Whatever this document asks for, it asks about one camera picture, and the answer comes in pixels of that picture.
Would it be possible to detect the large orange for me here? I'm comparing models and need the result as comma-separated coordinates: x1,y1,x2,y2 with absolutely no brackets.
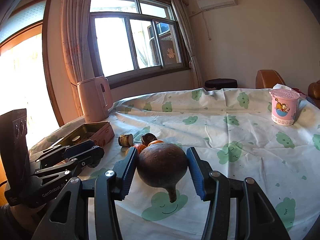
133,144,147,154

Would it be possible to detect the purple passion fruit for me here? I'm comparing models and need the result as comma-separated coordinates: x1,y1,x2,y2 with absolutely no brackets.
137,142,188,203

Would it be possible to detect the dark glossy walnut-like fruit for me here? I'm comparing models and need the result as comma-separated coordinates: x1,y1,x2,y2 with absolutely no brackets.
87,160,100,168

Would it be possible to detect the left hand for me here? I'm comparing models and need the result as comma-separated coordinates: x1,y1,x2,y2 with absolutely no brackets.
1,201,53,239

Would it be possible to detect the pink tin box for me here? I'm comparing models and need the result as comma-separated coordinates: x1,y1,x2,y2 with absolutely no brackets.
52,121,114,148

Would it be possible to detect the striped sugarcane piece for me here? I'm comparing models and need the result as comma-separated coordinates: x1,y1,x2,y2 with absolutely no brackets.
118,134,133,147

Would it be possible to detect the dark red date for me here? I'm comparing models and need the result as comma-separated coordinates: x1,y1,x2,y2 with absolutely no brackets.
141,133,157,146

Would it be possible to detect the pink electric kettle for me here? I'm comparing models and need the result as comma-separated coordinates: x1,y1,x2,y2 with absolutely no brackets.
77,76,113,123

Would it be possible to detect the small tangerine rear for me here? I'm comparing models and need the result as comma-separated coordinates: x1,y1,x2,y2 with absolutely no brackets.
147,140,164,147

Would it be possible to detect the white green-print tablecloth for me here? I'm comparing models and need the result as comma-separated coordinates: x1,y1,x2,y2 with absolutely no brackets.
27,87,320,240

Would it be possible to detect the pink cartoon cup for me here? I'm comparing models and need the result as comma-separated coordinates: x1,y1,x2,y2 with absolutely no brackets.
269,88,300,126

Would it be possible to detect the window with sliding frames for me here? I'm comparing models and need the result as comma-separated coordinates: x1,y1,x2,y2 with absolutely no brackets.
88,0,188,88

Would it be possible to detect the black round stool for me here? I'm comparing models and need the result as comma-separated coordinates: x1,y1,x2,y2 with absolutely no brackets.
204,78,238,90

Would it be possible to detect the brown leather sofa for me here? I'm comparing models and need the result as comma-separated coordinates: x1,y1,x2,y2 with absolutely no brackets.
308,80,320,100

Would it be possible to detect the left beige curtain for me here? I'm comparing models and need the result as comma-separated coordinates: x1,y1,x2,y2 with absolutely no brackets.
61,0,91,116

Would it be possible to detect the beige curtain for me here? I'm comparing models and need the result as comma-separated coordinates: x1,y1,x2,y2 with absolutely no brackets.
61,0,91,116
171,0,203,88

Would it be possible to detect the right beige curtain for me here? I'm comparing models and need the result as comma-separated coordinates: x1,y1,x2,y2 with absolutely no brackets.
171,0,203,88

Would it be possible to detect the white air conditioner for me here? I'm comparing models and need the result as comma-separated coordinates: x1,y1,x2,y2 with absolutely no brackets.
197,0,236,11

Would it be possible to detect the wooden door frame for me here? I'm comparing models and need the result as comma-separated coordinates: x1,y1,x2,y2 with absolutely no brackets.
1,0,65,127

